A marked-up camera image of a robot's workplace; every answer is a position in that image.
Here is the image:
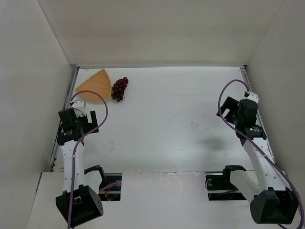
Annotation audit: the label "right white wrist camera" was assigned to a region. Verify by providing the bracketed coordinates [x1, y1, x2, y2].
[244, 91, 259, 104]

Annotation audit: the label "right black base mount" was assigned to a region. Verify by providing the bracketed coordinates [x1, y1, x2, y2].
[204, 172, 246, 201]

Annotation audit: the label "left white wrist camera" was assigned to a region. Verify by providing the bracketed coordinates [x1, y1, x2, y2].
[70, 100, 87, 117]

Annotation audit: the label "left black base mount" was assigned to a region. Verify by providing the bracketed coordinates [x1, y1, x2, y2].
[99, 173, 122, 201]

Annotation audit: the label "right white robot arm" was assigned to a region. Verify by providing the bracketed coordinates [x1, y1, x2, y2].
[217, 94, 299, 224]

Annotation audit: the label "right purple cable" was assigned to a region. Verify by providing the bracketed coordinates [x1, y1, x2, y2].
[218, 79, 305, 229]

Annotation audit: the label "dark red fake grapes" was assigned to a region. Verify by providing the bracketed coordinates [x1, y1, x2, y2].
[111, 77, 129, 102]

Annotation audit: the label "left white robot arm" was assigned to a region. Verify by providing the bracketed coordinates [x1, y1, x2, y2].
[55, 107, 105, 229]

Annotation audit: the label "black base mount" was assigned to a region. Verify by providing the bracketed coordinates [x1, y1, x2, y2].
[99, 173, 122, 201]
[204, 172, 246, 201]

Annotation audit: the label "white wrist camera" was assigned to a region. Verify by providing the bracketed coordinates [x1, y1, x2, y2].
[70, 100, 87, 117]
[244, 91, 259, 104]

